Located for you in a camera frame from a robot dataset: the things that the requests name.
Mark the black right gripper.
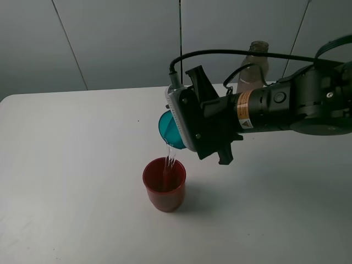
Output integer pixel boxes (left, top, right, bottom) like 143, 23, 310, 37
186, 65, 243, 165

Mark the teal translucent plastic cup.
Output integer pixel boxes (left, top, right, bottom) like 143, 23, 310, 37
158, 110, 186, 150

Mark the clear brownish plastic bottle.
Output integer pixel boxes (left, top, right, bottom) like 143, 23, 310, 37
236, 41, 269, 93

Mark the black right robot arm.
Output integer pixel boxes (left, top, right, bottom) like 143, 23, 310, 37
179, 63, 351, 165

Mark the red plastic cup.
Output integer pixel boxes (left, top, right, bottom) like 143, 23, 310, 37
142, 157, 186, 212

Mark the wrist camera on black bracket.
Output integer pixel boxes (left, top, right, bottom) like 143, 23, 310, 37
165, 85, 208, 160

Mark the black camera cable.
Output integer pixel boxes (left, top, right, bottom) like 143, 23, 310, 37
168, 49, 317, 90

